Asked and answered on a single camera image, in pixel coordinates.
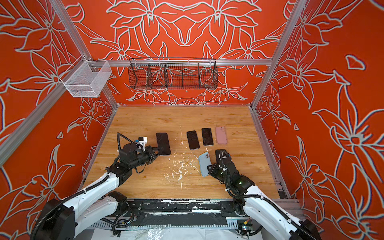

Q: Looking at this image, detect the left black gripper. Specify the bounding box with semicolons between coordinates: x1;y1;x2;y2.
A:
129;145;164;170

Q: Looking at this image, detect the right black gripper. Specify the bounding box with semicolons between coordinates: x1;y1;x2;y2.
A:
205;163;233;187

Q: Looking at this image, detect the black phone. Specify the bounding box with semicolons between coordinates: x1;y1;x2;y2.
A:
187;131;200;150
156;133;171;156

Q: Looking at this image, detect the light blue phone case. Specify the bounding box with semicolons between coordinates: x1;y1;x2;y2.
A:
198;152;211;177

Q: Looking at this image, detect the pink clear phone case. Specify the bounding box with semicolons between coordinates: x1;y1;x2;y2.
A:
215;126;228;145

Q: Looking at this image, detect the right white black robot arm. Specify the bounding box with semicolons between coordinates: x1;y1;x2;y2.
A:
207;150;321;240

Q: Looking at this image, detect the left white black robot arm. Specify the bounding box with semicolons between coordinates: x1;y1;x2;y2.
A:
30;142;161;240

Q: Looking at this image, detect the small green circuit board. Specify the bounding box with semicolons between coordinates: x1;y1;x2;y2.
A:
238;220;254;237

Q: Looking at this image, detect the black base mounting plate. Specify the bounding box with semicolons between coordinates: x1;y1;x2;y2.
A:
101;199;262;227

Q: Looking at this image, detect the clear plastic bin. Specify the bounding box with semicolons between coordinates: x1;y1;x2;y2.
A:
60;61;112;98

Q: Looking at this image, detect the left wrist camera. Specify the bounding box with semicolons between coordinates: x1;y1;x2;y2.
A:
135;137;148;151

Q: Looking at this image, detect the white perforated cable duct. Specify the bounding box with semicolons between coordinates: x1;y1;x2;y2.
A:
86;219;239;231

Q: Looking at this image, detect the black wire basket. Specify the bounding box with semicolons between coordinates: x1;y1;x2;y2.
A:
128;58;219;90

